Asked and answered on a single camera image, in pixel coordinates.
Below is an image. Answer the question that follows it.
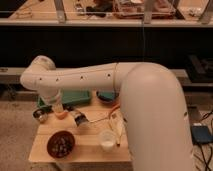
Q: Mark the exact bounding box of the brown bowl with nuts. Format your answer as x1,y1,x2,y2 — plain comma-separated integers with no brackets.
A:
47,131,75,158

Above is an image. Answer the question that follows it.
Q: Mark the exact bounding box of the green plastic tray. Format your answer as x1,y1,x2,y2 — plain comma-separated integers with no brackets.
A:
36,89,93,109

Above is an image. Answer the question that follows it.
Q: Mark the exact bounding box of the white paper cup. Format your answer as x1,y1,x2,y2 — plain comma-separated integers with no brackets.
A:
99,130,116,151

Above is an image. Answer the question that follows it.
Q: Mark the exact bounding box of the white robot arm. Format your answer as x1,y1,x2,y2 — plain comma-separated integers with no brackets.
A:
20,55,195,171

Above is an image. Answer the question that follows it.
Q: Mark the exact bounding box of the small metal cup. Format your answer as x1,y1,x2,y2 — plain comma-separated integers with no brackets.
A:
33,109,48,123

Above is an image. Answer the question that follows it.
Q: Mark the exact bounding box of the black bowl with sponge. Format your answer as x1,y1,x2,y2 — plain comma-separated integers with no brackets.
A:
96,91,119,103

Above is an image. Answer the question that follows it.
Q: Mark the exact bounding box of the orange handled tool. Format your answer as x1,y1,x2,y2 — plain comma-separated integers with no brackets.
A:
108,104,120,119

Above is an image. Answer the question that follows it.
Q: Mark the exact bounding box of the blue device on floor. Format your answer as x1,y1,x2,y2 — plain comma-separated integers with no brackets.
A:
190,125,213,144

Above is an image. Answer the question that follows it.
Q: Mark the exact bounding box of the yellow round fruit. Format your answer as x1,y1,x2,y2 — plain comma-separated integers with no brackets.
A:
55,111,68,120

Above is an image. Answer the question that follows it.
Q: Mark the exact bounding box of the black brush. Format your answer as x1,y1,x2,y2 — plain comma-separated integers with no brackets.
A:
68,110,89,126

